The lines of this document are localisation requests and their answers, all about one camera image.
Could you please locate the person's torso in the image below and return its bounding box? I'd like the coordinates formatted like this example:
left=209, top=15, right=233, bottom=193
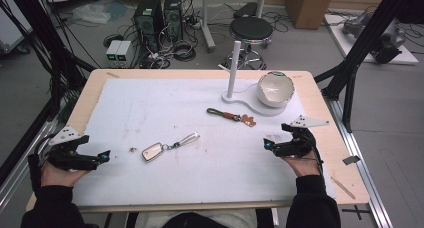
left=126, top=208, right=275, bottom=228

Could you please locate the black foot pedal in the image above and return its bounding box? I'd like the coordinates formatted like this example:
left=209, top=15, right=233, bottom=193
left=232, top=1, right=259, bottom=20

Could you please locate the white floor board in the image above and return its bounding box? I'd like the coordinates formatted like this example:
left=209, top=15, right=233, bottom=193
left=323, top=13, right=420, bottom=66

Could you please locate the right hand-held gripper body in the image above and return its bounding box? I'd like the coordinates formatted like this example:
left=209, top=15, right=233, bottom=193
left=273, top=114, right=330, bottom=159

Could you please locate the white stand with post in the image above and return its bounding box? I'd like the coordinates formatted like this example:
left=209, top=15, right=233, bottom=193
left=218, top=40, right=303, bottom=118

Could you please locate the large black computer tower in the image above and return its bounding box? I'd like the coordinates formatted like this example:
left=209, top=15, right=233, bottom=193
left=132, top=0, right=165, bottom=53

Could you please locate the black frame strut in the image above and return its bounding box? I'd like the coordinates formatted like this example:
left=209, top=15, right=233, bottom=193
left=314, top=0, right=424, bottom=133
left=0, top=0, right=98, bottom=186

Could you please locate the brown strap keychain with bear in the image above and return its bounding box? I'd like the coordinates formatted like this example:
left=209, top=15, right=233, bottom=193
left=206, top=107, right=258, bottom=128

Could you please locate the thin white cable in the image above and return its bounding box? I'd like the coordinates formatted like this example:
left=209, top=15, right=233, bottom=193
left=239, top=81, right=260, bottom=93

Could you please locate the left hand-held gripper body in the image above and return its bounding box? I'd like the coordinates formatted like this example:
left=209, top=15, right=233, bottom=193
left=44, top=125, right=101, bottom=172

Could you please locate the cardboard box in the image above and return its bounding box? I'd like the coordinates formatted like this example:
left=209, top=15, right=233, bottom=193
left=284, top=0, right=337, bottom=31

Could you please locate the coiled black cable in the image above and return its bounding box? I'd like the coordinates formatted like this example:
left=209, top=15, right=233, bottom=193
left=172, top=40, right=198, bottom=63

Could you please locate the white egg-shaped bowl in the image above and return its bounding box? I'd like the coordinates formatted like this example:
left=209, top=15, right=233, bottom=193
left=256, top=70, right=296, bottom=109

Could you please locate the person's left hand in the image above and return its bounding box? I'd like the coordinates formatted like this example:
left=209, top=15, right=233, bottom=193
left=40, top=160, right=90, bottom=188

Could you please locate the black tape piece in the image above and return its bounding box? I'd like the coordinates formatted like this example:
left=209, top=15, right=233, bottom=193
left=341, top=155, right=362, bottom=166

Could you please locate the white desk leg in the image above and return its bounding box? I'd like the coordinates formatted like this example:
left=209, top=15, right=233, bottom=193
left=255, top=0, right=270, bottom=19
left=199, top=0, right=217, bottom=53

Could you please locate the white key fob with strap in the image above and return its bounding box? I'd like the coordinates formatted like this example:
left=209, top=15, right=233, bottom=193
left=141, top=131, right=201, bottom=163

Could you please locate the grey robot device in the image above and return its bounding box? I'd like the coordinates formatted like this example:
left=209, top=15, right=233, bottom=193
left=341, top=10, right=407, bottom=65

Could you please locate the slim black computer tower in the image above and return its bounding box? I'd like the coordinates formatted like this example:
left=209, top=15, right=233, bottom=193
left=163, top=0, right=184, bottom=42

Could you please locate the white power supply box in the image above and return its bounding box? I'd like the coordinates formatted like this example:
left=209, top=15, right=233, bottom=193
left=115, top=40, right=133, bottom=69
left=105, top=39, right=123, bottom=69

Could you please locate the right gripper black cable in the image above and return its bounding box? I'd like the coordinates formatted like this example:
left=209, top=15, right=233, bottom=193
left=308, top=129, right=325, bottom=176

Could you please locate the person's right hand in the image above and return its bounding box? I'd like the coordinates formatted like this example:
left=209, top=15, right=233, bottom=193
left=281, top=152, right=323, bottom=178

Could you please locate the thin wooden strip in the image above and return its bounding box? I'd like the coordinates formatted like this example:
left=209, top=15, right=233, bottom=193
left=330, top=175, right=357, bottom=201

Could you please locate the black round stool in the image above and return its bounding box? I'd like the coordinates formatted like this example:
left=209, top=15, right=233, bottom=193
left=219, top=15, right=275, bottom=71

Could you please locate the clear plastic bag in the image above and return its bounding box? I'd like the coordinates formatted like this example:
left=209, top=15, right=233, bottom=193
left=71, top=3, right=112, bottom=25

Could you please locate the aluminium rail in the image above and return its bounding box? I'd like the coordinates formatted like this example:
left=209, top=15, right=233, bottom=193
left=324, top=95, right=395, bottom=228
left=0, top=99, right=73, bottom=213

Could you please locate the white foam mat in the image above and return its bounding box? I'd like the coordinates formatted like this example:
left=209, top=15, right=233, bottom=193
left=72, top=77, right=336, bottom=207

